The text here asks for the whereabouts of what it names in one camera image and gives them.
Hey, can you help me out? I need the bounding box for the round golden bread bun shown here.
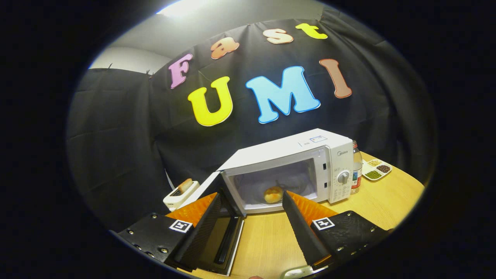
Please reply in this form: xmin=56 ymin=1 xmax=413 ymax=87
xmin=263 ymin=186 xmax=284 ymax=204

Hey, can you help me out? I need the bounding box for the white microwave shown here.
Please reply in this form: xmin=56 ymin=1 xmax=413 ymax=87
xmin=180 ymin=129 xmax=354 ymax=276

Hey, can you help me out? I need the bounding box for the clear plastic water bottle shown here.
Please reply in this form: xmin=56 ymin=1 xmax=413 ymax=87
xmin=351 ymin=140 xmax=363 ymax=195

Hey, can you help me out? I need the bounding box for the white toaster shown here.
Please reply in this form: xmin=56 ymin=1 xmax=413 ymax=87
xmin=163 ymin=181 xmax=200 ymax=212

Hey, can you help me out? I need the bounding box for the white divided bean dish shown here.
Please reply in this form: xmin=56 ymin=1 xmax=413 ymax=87
xmin=362 ymin=159 xmax=393 ymax=181

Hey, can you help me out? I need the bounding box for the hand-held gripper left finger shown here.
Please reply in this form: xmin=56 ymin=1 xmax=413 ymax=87
xmin=117 ymin=192 xmax=222 ymax=272

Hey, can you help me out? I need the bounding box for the square cream plate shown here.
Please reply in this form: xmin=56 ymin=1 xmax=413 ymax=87
xmin=280 ymin=265 xmax=330 ymax=279

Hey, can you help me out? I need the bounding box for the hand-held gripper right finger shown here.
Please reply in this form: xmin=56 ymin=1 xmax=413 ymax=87
xmin=282 ymin=190 xmax=390 ymax=272

